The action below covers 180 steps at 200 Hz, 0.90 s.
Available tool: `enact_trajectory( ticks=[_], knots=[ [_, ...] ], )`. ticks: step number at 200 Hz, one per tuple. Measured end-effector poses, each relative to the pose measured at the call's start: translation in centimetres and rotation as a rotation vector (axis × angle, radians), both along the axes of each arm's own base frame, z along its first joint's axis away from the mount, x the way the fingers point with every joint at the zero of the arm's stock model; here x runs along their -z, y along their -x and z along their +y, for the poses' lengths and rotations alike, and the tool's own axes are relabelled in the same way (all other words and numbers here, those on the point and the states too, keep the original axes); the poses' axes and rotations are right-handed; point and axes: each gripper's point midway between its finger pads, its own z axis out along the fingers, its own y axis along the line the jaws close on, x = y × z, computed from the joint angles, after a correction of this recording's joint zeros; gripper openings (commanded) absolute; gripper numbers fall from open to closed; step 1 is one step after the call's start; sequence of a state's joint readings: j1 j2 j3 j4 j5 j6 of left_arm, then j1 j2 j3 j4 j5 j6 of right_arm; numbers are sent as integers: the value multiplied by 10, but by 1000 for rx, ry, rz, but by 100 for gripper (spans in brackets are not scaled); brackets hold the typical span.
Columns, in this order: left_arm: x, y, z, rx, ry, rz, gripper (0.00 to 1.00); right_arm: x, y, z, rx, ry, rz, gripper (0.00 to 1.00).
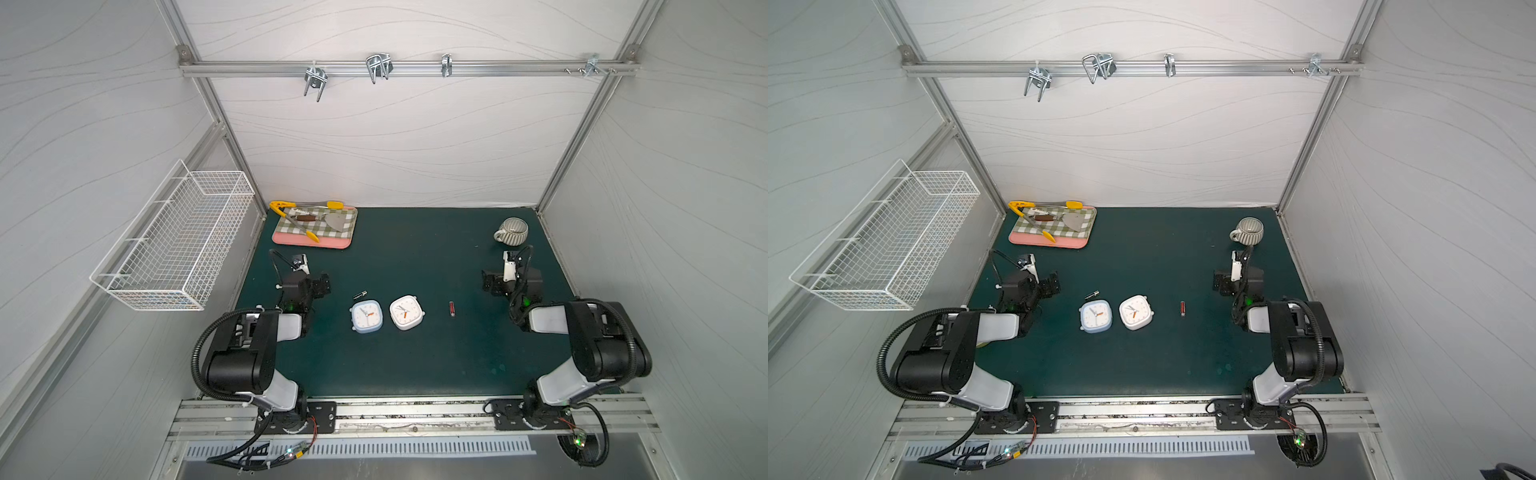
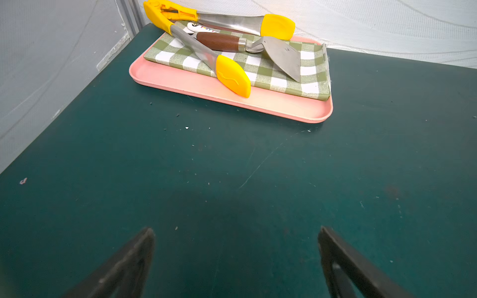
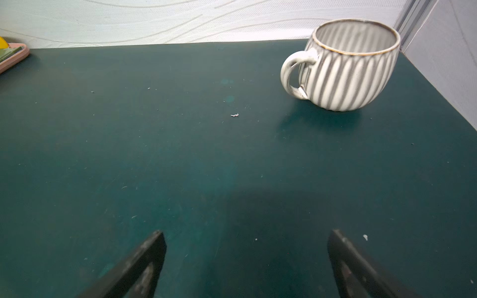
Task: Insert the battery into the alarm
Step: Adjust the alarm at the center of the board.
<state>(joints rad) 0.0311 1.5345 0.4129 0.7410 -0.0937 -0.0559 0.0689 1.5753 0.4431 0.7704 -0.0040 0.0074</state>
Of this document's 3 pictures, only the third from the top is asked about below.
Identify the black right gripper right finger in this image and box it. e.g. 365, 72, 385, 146
327, 229, 421, 298

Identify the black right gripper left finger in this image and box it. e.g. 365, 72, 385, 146
78, 230, 167, 298

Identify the striped white ceramic mug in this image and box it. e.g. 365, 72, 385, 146
280, 19, 401, 112

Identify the pink cutting board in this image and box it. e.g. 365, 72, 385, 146
1, 43, 30, 73

